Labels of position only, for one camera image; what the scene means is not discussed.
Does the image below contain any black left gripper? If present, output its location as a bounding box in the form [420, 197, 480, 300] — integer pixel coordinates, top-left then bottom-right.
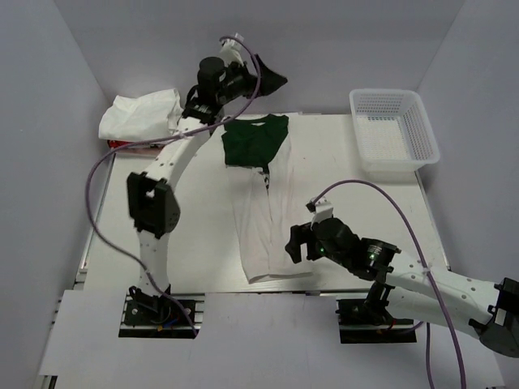
[217, 56, 287, 107]

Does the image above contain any white and green t-shirt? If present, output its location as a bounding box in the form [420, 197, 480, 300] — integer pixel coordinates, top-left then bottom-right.
[221, 114, 312, 283]

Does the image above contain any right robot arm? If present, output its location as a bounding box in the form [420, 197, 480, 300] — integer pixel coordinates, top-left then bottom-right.
[285, 217, 518, 358]

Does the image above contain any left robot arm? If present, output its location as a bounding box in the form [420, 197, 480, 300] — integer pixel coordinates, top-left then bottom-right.
[127, 55, 288, 323]

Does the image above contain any crumpled white t-shirt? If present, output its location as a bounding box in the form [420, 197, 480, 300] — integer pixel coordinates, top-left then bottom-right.
[98, 88, 182, 142]

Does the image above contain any white plastic basket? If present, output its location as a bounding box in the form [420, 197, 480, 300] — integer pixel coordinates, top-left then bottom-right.
[349, 88, 440, 182]

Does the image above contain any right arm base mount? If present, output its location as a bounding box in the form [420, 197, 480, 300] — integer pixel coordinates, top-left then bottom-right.
[336, 299, 417, 344]

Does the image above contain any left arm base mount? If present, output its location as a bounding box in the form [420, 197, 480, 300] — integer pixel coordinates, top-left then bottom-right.
[118, 286, 205, 340]

